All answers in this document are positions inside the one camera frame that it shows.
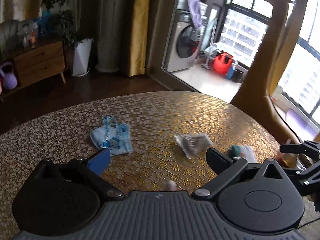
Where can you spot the purple towel on washer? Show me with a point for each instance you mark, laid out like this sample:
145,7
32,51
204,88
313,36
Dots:
195,12

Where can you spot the yellow curtain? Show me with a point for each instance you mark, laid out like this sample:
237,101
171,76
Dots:
139,36

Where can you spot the front load washing machine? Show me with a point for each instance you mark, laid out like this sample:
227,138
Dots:
185,39

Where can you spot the wooden drawer cabinet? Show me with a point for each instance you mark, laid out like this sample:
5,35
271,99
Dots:
34,64

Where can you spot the tan giraffe shaped chair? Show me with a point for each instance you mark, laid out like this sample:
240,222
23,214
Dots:
254,95

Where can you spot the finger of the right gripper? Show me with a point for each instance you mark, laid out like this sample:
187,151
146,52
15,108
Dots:
292,149

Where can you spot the tall covered air conditioner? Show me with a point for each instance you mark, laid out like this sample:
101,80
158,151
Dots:
112,26

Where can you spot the purple kettlebell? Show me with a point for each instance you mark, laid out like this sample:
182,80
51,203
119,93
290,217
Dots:
8,78

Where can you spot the bag of cotton swabs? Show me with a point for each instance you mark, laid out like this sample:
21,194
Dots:
193,144

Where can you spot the blue cartoon face mask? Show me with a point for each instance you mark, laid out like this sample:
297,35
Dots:
114,136

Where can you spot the red bucket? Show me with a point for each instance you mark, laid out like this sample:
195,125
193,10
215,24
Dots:
222,63

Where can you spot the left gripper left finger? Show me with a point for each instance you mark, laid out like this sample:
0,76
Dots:
86,172

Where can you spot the potted green tree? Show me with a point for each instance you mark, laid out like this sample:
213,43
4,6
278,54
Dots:
63,17

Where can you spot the teal white tissue pack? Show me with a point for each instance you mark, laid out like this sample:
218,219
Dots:
245,152

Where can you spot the white bunny plush toy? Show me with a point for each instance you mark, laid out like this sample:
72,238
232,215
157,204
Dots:
170,186

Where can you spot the white plant pot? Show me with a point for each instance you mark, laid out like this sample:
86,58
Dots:
81,57

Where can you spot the purple floor mat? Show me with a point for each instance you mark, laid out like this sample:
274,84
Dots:
301,125

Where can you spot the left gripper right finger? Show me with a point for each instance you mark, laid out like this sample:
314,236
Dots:
228,172

